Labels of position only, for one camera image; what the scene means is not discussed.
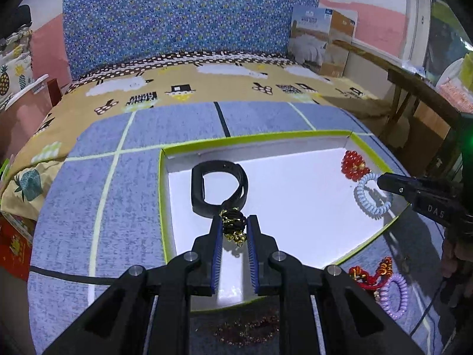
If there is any red bead bracelet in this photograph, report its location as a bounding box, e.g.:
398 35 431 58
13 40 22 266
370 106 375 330
341 150 371 182

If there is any pineapple print cloth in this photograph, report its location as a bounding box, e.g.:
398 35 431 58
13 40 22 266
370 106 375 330
0 30 35 112

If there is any light blue spiral hair tie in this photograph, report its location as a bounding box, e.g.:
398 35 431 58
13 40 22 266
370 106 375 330
354 173 393 216

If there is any blue floral headboard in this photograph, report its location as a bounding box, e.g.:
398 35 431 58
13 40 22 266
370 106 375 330
62 0 321 82

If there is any yellow printed bedsheet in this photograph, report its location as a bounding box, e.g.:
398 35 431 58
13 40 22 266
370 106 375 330
0 54 388 230

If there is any thin black cable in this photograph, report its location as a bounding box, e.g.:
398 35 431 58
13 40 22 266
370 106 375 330
410 277 448 337

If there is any blue-grey mat with lines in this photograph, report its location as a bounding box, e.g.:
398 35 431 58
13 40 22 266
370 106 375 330
27 101 459 355

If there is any cardboard quilt box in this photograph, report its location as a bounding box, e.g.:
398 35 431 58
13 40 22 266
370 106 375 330
288 5 358 78

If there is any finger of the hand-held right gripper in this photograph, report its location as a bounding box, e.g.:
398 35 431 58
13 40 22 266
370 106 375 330
377 172 473 234

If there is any purple spiral hair tie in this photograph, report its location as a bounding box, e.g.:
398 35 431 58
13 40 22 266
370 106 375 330
377 274 409 319

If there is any white tray with green rim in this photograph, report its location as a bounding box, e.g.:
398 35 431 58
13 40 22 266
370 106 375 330
159 130 411 311

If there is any red knotted cord bracelet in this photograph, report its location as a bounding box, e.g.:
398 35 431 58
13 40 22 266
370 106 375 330
349 257 393 300

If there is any wooden bench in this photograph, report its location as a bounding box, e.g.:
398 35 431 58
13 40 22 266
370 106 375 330
333 39 462 178

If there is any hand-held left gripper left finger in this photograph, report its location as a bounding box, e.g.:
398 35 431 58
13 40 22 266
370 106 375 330
42 214 224 355

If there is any pink crystal bracelet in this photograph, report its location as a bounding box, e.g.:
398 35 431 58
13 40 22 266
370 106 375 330
212 311 279 346

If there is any dark red box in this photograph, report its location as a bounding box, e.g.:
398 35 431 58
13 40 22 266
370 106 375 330
46 78 63 106

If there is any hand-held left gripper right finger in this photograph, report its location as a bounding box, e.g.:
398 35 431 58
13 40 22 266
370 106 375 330
247 214 425 355

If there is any person's right hand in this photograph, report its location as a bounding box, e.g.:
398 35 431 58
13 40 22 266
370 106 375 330
441 229 473 304

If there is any black and gold bead bracelet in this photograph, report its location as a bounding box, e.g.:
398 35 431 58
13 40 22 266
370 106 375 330
221 209 247 247

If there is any black wristband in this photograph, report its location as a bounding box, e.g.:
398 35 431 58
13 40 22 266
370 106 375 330
191 161 249 218

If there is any white plastic bag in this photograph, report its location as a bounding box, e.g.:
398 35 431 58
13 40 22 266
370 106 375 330
436 50 473 113

